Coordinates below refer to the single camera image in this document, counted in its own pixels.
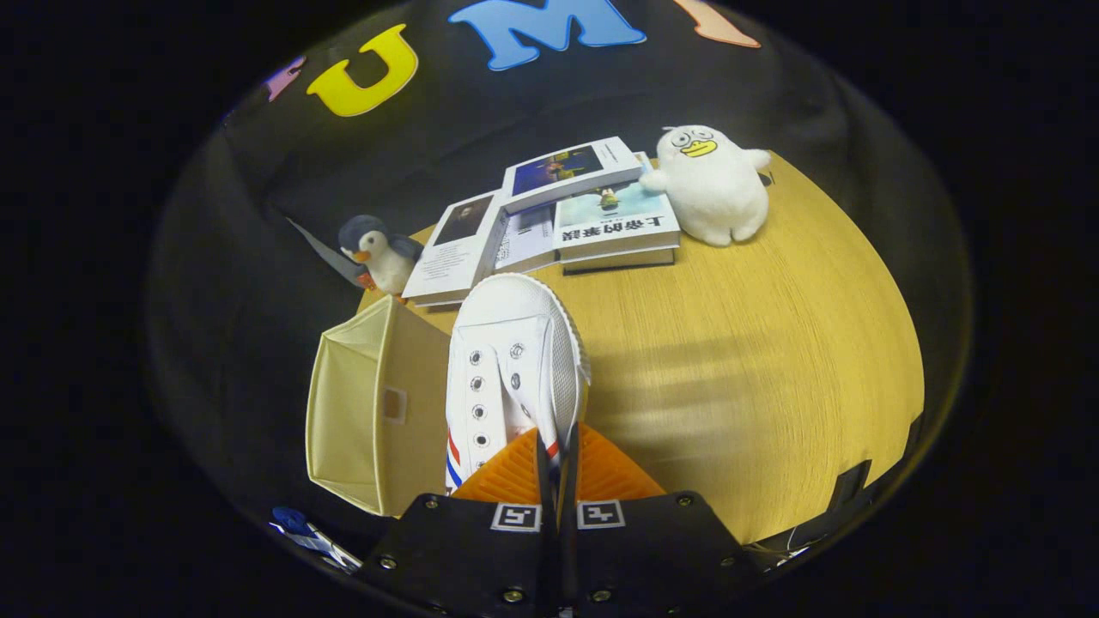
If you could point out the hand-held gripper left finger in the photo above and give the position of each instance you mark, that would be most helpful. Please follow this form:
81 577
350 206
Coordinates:
481 549

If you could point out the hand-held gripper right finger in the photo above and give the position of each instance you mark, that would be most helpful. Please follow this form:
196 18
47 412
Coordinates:
635 549

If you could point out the cream fabric storage box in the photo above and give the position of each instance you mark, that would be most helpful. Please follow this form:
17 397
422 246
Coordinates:
361 412

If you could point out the white canvas shoe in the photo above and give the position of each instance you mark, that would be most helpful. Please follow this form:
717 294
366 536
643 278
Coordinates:
515 360

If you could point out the blue and white object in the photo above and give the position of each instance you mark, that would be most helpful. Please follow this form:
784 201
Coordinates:
296 524

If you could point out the book with portrait cover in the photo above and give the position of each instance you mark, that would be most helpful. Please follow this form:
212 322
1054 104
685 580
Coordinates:
455 249

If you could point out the grey penguin plush toy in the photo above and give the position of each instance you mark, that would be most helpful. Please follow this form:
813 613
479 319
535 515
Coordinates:
382 257

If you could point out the white text booklet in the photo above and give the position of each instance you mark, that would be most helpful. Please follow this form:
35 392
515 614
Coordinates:
528 240

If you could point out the white book with sea picture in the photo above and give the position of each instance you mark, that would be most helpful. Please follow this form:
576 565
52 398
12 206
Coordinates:
614 223

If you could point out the black backdrop cloth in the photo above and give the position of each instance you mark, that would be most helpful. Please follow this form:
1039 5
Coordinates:
240 283

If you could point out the white duck plush toy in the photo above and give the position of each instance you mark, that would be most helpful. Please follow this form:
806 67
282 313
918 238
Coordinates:
713 189

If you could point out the book with blue picture cover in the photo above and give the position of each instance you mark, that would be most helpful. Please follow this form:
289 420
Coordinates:
567 172

